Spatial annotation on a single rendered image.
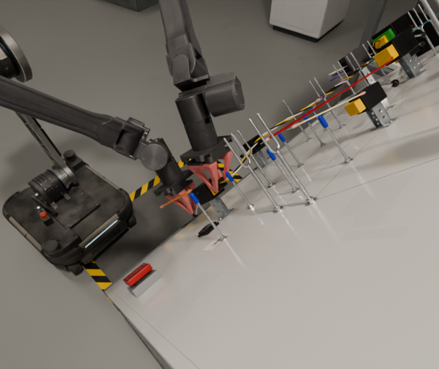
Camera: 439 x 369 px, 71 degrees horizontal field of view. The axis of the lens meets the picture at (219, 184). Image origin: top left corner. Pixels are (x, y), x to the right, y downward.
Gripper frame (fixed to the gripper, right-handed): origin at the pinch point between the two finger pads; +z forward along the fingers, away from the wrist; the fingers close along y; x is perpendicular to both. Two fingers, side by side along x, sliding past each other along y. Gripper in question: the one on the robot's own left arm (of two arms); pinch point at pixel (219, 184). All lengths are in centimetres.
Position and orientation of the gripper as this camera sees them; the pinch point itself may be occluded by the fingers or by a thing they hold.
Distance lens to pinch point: 66.4
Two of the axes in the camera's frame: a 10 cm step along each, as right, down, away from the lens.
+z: 3.0, 8.7, 3.8
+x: -7.4, -0.4, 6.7
